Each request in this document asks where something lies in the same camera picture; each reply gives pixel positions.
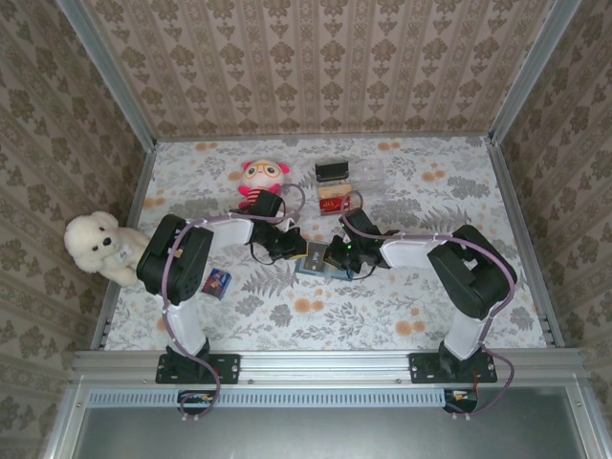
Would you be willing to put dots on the aluminium table side rail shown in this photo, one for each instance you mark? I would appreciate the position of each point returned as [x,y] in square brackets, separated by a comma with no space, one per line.
[137,189]
[509,191]

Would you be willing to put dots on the black base electronics box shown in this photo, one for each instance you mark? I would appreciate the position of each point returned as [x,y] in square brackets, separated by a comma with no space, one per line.
[459,399]
[193,399]

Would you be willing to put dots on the thin aluminium table edge rail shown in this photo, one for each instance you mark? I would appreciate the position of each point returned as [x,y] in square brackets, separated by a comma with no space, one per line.
[215,139]

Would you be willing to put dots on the aluminium corner post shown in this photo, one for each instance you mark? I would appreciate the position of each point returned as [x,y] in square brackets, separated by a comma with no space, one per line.
[531,72]
[114,81]

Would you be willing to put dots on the clear acrylic card stand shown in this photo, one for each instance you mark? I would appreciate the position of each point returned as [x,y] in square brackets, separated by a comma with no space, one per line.
[368,179]

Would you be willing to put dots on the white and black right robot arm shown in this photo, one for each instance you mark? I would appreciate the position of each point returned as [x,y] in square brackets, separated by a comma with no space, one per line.
[411,251]

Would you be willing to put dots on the blue-grey notebook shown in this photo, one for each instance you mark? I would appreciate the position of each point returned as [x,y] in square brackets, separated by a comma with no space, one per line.
[311,270]

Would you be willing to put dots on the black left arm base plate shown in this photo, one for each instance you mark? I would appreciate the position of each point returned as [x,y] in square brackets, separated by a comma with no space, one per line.
[229,368]

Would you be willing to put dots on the small black box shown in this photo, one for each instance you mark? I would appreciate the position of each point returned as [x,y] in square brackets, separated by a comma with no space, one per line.
[332,172]

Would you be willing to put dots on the white teddy bear plush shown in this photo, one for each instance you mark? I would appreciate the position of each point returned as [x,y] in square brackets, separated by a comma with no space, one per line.
[93,239]

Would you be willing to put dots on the floral table cover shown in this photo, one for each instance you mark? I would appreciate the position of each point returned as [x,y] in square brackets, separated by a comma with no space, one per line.
[334,311]

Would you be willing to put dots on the grey sheet metal panel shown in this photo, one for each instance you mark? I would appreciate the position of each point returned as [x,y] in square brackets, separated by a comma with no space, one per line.
[334,435]

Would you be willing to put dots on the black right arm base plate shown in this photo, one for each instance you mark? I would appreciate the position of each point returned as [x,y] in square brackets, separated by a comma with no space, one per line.
[423,368]

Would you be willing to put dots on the pink-eared plush doll with glasses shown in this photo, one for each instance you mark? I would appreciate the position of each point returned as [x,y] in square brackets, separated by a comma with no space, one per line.
[263,174]

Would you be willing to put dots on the gold plastic card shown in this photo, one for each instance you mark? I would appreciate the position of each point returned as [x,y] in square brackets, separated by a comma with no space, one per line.
[334,190]

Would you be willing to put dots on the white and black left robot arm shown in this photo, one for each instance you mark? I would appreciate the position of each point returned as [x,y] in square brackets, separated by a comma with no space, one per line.
[234,234]

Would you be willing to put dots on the grey plastic card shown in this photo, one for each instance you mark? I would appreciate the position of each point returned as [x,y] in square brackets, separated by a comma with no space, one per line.
[316,253]

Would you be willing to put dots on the long aluminium mounting rail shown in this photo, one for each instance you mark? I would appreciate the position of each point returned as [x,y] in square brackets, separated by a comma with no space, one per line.
[325,365]

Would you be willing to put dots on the small dark blue box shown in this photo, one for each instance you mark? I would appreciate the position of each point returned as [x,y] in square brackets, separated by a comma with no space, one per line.
[217,283]

